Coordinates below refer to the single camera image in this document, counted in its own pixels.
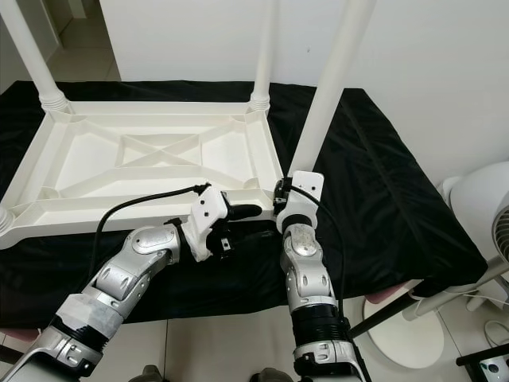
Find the white plastic table leg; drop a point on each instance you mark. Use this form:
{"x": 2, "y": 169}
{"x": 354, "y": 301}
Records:
{"x": 338, "y": 72}
{"x": 32, "y": 56}
{"x": 266, "y": 48}

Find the white plastic table top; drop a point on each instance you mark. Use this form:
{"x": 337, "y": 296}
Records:
{"x": 79, "y": 167}

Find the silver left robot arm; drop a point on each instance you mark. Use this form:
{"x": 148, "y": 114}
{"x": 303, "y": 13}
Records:
{"x": 135, "y": 255}

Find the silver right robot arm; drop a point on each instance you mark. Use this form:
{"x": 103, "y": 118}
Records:
{"x": 306, "y": 270}

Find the black cloth cover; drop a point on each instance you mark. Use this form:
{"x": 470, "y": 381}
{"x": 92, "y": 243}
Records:
{"x": 421, "y": 231}

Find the grey robot right leg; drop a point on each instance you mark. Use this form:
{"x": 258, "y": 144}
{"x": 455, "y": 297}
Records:
{"x": 266, "y": 376}

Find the grey robot leg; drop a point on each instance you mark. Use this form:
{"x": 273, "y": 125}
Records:
{"x": 266, "y": 376}
{"x": 149, "y": 374}

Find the grey robot left leg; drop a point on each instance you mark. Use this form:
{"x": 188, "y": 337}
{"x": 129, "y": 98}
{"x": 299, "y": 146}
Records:
{"x": 149, "y": 374}

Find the black metal stand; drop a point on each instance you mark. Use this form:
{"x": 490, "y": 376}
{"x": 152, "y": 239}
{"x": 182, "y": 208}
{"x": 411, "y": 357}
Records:
{"x": 481, "y": 366}

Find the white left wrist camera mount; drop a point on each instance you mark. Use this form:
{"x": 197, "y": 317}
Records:
{"x": 207, "y": 211}

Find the black metal frame bar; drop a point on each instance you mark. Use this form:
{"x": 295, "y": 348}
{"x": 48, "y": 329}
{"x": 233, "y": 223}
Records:
{"x": 378, "y": 312}

